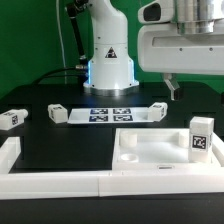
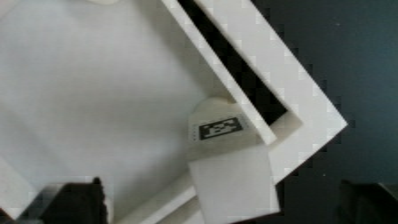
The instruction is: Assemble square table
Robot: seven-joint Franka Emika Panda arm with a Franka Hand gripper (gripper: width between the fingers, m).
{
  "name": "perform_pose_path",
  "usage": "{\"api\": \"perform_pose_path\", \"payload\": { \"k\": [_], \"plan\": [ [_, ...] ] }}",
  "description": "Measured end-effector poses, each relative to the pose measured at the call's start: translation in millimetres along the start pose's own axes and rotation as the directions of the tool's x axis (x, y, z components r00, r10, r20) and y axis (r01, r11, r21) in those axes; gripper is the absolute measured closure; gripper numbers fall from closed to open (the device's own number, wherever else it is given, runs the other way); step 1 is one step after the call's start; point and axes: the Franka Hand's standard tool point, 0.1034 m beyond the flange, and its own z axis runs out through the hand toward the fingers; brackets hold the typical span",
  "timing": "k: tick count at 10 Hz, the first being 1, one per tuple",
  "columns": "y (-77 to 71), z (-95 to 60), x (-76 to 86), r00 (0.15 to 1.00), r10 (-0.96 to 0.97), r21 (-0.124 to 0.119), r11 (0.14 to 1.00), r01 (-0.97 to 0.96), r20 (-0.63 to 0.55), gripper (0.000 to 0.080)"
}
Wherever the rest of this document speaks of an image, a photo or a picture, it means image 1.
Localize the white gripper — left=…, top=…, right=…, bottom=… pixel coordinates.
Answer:
left=137, top=23, right=224, bottom=101

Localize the white square table top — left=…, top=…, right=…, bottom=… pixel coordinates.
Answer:
left=112, top=128, right=224, bottom=171

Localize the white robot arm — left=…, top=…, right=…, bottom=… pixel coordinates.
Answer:
left=66, top=0, right=224, bottom=100

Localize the white marker sheet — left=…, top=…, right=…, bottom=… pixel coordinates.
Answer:
left=68, top=107, right=150, bottom=124

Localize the white U-shaped fence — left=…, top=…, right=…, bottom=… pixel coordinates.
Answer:
left=0, top=137, right=224, bottom=200

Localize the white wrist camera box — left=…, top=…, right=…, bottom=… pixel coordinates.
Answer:
left=138, top=0, right=176, bottom=24

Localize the black cable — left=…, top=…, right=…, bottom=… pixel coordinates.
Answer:
left=31, top=64, right=89, bottom=86

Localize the white hanging cable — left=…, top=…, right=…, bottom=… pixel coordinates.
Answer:
left=55, top=0, right=68, bottom=85

